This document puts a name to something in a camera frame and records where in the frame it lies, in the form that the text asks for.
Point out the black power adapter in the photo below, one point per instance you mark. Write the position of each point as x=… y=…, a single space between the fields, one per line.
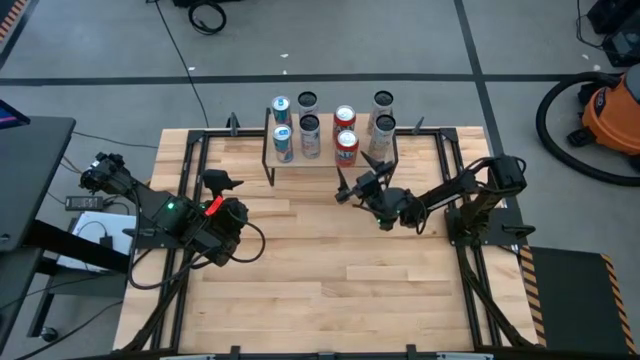
x=84 y=203

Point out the wooden shelf black metal frame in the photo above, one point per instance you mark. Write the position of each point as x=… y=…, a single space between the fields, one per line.
x=325 y=161

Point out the orange black striped mat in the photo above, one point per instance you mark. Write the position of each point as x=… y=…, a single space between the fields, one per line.
x=12 y=17

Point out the black equipment box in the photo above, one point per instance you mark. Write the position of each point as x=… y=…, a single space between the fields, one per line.
x=612 y=14

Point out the monitor with purple screen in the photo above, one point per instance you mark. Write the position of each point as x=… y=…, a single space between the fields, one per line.
x=10 y=116

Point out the black table clamp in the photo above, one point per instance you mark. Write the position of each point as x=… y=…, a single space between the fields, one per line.
x=232 y=124
x=418 y=126
x=411 y=352
x=234 y=352

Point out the white flat board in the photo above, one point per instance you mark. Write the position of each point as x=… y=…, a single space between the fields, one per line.
x=90 y=222

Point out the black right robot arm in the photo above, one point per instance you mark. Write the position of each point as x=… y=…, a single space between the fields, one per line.
x=480 y=192

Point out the white slim beverage can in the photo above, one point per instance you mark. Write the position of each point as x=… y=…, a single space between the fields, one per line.
x=382 y=137
x=307 y=102
x=381 y=107
x=310 y=137

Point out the black caster wheel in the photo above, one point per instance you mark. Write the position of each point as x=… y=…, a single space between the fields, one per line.
x=48 y=334

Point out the black desk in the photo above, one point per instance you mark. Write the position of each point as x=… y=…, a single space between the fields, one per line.
x=30 y=175

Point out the blue slim energy drink can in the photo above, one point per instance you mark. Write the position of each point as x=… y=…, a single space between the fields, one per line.
x=283 y=145
x=281 y=111

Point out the black desk leg frame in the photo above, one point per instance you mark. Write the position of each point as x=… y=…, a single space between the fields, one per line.
x=100 y=259

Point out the black aluminium table frame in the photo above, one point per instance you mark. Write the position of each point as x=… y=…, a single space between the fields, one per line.
x=250 y=133

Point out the black mat hazard stripes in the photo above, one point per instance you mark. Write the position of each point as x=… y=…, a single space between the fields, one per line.
x=570 y=300

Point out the orange shop vacuum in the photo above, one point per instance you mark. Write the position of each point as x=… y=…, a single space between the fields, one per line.
x=541 y=122
x=610 y=120

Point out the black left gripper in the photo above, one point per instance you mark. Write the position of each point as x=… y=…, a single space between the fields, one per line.
x=225 y=230

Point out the red Fanta soda can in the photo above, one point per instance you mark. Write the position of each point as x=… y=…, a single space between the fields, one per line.
x=344 y=117
x=346 y=150

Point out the red tape tag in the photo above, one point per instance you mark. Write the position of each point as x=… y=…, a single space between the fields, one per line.
x=214 y=206

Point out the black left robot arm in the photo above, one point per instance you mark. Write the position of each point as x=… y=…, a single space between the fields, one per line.
x=145 y=200

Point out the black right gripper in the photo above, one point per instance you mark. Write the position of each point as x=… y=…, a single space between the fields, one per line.
x=387 y=200

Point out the white edge bracket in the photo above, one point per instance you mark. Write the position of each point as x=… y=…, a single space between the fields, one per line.
x=465 y=357
x=187 y=357

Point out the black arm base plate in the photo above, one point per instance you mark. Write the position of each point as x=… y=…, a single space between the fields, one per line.
x=145 y=242
x=505 y=235

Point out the black equipment case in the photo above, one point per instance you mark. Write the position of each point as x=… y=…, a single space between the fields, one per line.
x=622 y=47

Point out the small black charger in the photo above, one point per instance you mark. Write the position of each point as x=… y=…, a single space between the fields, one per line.
x=106 y=242

